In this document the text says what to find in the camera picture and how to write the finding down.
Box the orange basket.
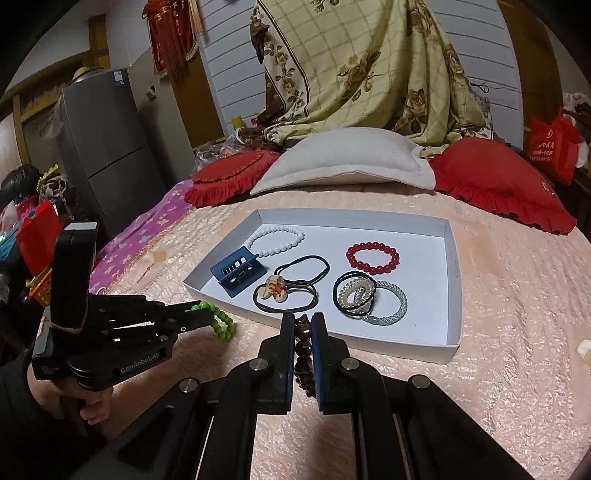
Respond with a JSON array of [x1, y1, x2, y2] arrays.
[[28, 268, 54, 306]]

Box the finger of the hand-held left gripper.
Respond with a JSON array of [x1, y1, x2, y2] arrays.
[[168, 314, 219, 334], [154, 301, 206, 317]]

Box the person's left hand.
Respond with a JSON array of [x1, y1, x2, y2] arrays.
[[28, 364, 112, 426]]

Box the grey refrigerator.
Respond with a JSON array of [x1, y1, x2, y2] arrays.
[[58, 68, 160, 232]]

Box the red box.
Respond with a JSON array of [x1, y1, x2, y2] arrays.
[[16, 199, 63, 273]]

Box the red hanging decoration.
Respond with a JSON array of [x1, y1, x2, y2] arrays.
[[145, 0, 199, 78]]

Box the straw hat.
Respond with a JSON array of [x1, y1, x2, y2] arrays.
[[67, 67, 101, 85]]

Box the purple floral sheet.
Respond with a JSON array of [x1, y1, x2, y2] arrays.
[[88, 179, 197, 294]]

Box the red shopping bag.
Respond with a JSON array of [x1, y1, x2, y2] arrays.
[[526, 108, 580, 185]]

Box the grey woven bracelet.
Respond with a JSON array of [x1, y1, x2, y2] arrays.
[[362, 279, 408, 326]]

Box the large red ruffled pillow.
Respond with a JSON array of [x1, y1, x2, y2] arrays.
[[429, 137, 578, 236]]

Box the green bead bracelet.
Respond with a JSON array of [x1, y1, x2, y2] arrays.
[[191, 301, 236, 342]]

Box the white cardboard tray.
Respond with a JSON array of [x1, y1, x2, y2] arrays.
[[183, 208, 464, 365]]

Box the black bag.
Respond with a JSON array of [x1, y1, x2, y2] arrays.
[[0, 166, 41, 204]]

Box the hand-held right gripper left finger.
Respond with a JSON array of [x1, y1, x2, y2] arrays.
[[99, 313, 296, 480]]

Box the white pillow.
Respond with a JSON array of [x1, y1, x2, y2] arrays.
[[250, 128, 437, 197]]

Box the brown bead bracelet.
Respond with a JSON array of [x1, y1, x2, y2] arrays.
[[293, 314, 317, 398]]

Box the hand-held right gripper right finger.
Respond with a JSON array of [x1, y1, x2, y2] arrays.
[[310, 313, 536, 480]]

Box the small red ruffled pillow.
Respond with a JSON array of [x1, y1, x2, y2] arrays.
[[185, 150, 282, 206]]

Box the red bead bracelet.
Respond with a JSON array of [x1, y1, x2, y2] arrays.
[[346, 241, 400, 273]]

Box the blue hair claw clip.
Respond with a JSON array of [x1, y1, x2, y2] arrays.
[[210, 246, 265, 297]]

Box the black hair tie amber charm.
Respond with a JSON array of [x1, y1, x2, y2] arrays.
[[253, 255, 331, 315]]

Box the black hair ties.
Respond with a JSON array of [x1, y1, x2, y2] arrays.
[[332, 271, 378, 318]]

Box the floral checked quilt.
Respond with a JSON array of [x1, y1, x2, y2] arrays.
[[249, 0, 490, 148]]

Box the clear plastic bags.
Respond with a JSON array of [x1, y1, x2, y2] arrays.
[[194, 138, 259, 176]]

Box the white bead bracelet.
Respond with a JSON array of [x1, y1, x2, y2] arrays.
[[245, 225, 305, 258]]

